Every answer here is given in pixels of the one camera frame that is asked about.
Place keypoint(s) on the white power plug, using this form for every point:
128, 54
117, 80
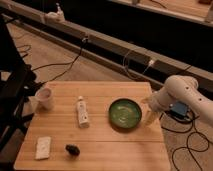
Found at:
151, 62

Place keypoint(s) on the white object on rail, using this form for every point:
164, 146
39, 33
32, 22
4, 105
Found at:
58, 15

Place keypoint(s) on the black chair frame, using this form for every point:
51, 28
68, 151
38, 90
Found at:
17, 83

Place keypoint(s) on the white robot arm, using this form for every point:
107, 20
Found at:
183, 89

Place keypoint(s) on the blue box on floor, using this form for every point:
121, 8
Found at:
179, 109

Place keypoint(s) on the white tube bottle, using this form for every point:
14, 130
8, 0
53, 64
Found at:
83, 119

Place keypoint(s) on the small dark object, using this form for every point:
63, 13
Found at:
72, 149

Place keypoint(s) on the green round plate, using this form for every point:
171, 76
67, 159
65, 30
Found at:
124, 113

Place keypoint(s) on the white cup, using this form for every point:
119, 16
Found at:
45, 98

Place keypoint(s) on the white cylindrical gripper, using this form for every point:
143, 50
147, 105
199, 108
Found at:
157, 103

